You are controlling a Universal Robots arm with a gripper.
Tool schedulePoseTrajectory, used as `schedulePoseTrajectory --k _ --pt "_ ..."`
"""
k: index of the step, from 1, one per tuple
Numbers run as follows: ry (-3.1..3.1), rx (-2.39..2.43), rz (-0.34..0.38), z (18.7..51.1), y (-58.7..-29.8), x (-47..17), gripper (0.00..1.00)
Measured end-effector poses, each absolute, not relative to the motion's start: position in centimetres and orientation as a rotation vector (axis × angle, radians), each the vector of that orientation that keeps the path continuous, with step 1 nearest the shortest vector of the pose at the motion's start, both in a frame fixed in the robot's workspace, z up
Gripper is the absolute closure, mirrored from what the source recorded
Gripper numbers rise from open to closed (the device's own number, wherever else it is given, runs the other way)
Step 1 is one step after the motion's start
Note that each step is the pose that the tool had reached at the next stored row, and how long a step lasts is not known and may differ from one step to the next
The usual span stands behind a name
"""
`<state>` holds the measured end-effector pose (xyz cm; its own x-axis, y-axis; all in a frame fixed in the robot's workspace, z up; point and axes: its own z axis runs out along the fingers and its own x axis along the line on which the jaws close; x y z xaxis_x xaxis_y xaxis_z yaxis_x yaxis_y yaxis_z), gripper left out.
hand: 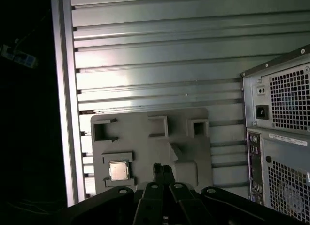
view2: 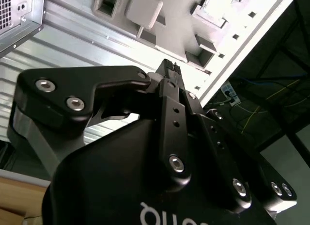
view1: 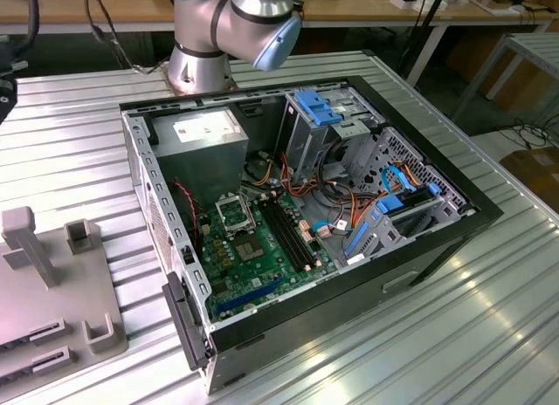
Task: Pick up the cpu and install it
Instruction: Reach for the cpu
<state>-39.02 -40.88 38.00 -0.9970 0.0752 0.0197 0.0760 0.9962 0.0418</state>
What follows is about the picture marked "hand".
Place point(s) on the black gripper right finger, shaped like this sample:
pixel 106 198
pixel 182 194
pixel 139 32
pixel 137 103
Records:
pixel 187 205

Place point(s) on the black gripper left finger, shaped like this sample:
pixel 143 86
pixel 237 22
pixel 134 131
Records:
pixel 150 203

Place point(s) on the silver CPU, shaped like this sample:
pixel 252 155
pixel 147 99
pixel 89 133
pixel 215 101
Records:
pixel 119 171

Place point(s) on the grey parts rack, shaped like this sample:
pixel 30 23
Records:
pixel 150 147

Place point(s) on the black open PC case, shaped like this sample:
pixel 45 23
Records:
pixel 266 147

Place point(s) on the grey power supply unit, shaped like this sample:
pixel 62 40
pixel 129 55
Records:
pixel 260 99

